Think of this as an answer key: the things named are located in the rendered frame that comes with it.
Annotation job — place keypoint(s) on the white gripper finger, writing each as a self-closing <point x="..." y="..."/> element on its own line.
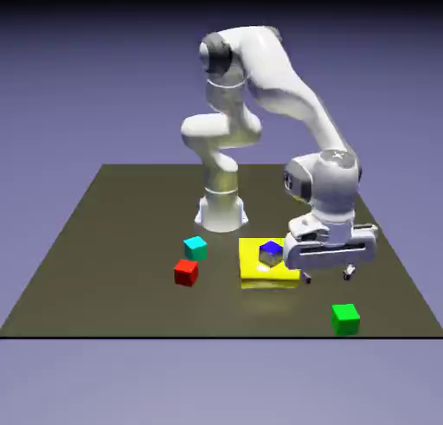
<point x="306" y="277"/>
<point x="349" y="271"/>

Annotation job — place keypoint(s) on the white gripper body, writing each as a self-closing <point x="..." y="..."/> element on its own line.
<point x="328" y="253"/>

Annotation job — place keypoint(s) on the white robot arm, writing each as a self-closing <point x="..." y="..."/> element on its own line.
<point x="277" y="85"/>

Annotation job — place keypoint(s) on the small blue cube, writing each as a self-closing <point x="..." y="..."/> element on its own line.
<point x="271" y="253"/>

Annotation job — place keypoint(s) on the small green cube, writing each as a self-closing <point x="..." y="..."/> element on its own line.
<point x="345" y="318"/>

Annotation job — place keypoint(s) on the small cyan cube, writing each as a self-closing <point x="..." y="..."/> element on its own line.
<point x="195" y="247"/>

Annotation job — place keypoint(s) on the small red cube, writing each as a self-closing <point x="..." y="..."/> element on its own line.
<point x="186" y="272"/>

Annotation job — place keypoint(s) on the large yellow box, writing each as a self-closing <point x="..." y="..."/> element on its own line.
<point x="256" y="269"/>

